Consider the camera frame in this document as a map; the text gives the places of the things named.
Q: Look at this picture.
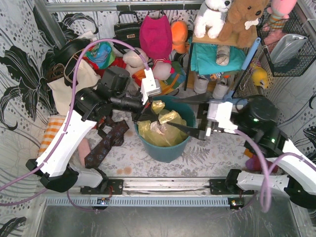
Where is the brown floral necktie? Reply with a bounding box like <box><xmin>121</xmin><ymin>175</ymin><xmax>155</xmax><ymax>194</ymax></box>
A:
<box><xmin>84</xmin><ymin>116</ymin><xmax>129</xmax><ymax>169</ymax></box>

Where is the purple cable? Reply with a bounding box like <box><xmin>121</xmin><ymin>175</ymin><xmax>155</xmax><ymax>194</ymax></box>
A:
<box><xmin>0</xmin><ymin>39</ymin><xmax>151</xmax><ymax>207</ymax></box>
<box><xmin>234</xmin><ymin>129</ymin><xmax>316</xmax><ymax>213</ymax></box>

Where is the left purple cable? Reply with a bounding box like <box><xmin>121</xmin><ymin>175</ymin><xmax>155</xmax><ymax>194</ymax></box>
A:
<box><xmin>0</xmin><ymin>39</ymin><xmax>151</xmax><ymax>207</ymax></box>

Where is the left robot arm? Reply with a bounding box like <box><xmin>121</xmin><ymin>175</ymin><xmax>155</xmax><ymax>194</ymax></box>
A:
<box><xmin>26</xmin><ymin>67</ymin><xmax>160</xmax><ymax>193</ymax></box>

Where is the pink plush toy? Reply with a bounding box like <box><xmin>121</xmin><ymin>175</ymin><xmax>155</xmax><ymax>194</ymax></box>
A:
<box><xmin>262</xmin><ymin>0</ymin><xmax>297</xmax><ymax>45</ymax></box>

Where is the rainbow striped bag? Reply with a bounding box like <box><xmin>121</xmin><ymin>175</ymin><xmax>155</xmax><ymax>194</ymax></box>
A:
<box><xmin>159</xmin><ymin>61</ymin><xmax>186</xmax><ymax>95</ymax></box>

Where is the pink white plush doll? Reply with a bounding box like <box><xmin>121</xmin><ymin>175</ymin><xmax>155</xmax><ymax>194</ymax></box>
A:
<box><xmin>152</xmin><ymin>58</ymin><xmax>175</xmax><ymax>80</ymax></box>

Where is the orange checkered towel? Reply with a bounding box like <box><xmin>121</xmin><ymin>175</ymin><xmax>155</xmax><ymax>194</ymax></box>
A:
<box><xmin>38</xmin><ymin>115</ymin><xmax>66</xmax><ymax>156</ymax></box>

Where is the grey patterned rolled cloth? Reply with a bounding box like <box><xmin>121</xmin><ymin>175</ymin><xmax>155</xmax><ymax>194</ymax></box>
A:
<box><xmin>216</xmin><ymin>45</ymin><xmax>230</xmax><ymax>66</ymax></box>

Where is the red garment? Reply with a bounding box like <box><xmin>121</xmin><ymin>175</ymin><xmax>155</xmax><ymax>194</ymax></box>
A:
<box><xmin>95</xmin><ymin>57</ymin><xmax>127</xmax><ymax>77</ymax></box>

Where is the crumpled paper trash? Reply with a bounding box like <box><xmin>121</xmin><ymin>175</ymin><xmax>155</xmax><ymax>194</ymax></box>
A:
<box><xmin>150</xmin><ymin>121</ymin><xmax>167</xmax><ymax>135</ymax></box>

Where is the cream canvas tote bag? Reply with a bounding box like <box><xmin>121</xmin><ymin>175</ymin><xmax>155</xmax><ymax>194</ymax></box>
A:
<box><xmin>48</xmin><ymin>60</ymin><xmax>101</xmax><ymax>116</ymax></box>

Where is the silver pouch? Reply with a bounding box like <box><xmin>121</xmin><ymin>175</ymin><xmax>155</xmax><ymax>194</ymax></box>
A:
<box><xmin>270</xmin><ymin>34</ymin><xmax>308</xmax><ymax>64</ymax></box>

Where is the teal trash bin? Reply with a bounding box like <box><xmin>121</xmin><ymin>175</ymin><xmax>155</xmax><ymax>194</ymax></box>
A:
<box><xmin>134</xmin><ymin>95</ymin><xmax>196</xmax><ymax>163</ymax></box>

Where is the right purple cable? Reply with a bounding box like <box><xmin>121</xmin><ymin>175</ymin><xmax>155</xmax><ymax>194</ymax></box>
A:
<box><xmin>234</xmin><ymin>129</ymin><xmax>316</xmax><ymax>213</ymax></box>

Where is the black metal shelf rack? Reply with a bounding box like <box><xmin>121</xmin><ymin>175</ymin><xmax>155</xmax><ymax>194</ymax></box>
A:
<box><xmin>184</xmin><ymin>33</ymin><xmax>258</xmax><ymax>89</ymax></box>

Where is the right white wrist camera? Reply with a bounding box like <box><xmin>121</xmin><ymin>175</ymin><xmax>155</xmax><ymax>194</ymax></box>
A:
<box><xmin>205</xmin><ymin>99</ymin><xmax>237</xmax><ymax>137</ymax></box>

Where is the orange plush toy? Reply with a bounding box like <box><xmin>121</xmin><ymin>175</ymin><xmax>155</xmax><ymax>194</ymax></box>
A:
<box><xmin>171</xmin><ymin>20</ymin><xmax>189</xmax><ymax>54</ymax></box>

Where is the white fluffy plush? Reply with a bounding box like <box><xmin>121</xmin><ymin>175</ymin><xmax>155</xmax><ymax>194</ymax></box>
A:
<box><xmin>122</xmin><ymin>50</ymin><xmax>145</xmax><ymax>76</ymax></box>

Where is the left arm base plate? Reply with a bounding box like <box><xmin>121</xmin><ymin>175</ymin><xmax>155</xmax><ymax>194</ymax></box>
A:
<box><xmin>80</xmin><ymin>179</ymin><xmax>124</xmax><ymax>195</ymax></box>

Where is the white plush dog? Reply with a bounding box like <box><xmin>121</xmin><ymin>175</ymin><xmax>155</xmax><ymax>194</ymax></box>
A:
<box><xmin>194</xmin><ymin>0</ymin><xmax>232</xmax><ymax>39</ymax></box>

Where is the pink soft pad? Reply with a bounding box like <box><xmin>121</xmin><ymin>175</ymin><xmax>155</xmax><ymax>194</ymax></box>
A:
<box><xmin>78</xmin><ymin>138</ymin><xmax>91</xmax><ymax>167</ymax></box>

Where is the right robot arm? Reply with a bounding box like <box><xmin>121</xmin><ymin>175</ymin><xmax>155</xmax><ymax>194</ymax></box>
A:
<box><xmin>175</xmin><ymin>93</ymin><xmax>316</xmax><ymax>212</ymax></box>

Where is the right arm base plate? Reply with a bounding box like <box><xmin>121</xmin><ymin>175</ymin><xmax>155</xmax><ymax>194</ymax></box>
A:
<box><xmin>209</xmin><ymin>179</ymin><xmax>255</xmax><ymax>195</ymax></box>

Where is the yellow plush duck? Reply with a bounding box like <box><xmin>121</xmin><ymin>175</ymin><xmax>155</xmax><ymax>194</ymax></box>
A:
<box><xmin>250</xmin><ymin>63</ymin><xmax>269</xmax><ymax>89</ymax></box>

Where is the magenta orange cloth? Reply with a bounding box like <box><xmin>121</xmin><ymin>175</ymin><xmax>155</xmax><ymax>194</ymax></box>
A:
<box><xmin>244</xmin><ymin>148</ymin><xmax>279</xmax><ymax>172</ymax></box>

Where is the colourful scarf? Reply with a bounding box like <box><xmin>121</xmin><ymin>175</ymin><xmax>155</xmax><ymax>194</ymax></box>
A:
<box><xmin>83</xmin><ymin>42</ymin><xmax>116</xmax><ymax>70</ymax></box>

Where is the brown plush dog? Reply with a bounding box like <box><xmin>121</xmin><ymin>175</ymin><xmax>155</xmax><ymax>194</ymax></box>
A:
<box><xmin>218</xmin><ymin>0</ymin><xmax>269</xmax><ymax>48</ymax></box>

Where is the black leather handbag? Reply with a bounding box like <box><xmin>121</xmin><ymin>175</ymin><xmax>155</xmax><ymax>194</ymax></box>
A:
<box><xmin>114</xmin><ymin>11</ymin><xmax>142</xmax><ymax>48</ymax></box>

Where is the black wire basket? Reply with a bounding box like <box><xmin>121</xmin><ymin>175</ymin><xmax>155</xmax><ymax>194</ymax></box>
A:
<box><xmin>257</xmin><ymin>11</ymin><xmax>309</xmax><ymax>77</ymax></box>

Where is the yellow trash bag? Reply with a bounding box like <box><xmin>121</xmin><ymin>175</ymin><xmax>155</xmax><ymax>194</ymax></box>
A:
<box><xmin>137</xmin><ymin>100</ymin><xmax>188</xmax><ymax>147</ymax></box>

